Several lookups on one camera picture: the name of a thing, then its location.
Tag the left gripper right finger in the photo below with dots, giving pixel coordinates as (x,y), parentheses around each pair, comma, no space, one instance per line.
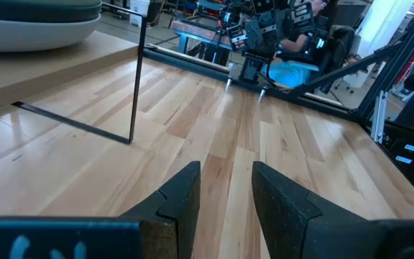
(289,223)

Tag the silver bracket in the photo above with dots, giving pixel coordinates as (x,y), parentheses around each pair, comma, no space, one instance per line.
(378,115)

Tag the white bucket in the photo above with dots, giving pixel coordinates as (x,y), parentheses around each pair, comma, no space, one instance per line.
(139,11)

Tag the blue-grey metal workbench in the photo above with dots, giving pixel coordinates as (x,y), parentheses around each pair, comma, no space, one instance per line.
(183,39)

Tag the black dish rack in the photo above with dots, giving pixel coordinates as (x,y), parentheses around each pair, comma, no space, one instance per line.
(31,72)

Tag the person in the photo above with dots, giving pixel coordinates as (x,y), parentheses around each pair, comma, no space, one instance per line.
(293,43)

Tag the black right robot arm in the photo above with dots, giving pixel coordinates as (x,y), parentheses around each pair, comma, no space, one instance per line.
(253,68)

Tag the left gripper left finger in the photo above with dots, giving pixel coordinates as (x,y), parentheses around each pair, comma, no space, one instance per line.
(174,223)

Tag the dark slate plate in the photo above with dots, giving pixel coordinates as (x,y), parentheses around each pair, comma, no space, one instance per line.
(31,14)

